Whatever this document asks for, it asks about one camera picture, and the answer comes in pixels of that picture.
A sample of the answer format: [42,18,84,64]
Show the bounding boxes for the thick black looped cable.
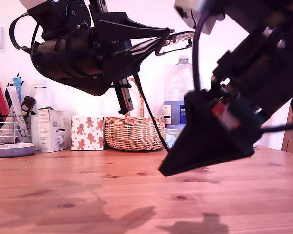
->
[9,12,34,54]
[191,9,212,93]

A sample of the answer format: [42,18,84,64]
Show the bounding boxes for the grey round dish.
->
[0,143,37,158]

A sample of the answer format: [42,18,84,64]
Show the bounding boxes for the black clip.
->
[21,96,37,122]

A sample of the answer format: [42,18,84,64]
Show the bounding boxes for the tall white bottle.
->
[31,79,53,151]

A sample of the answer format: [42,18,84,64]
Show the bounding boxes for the large clear water bottle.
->
[163,55,198,150]

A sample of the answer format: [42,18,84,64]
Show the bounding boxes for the white printed carton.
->
[38,107,70,153]

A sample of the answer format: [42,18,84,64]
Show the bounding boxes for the gingerbread print box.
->
[71,116,105,151]

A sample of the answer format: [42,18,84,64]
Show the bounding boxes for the black thin-framed glasses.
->
[131,27,195,152]

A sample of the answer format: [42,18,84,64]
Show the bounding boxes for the wicker basket with handle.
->
[105,77,166,152]

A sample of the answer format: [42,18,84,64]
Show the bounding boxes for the metal wire rack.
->
[0,109,32,147]

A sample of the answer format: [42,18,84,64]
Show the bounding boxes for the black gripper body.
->
[63,0,137,116]

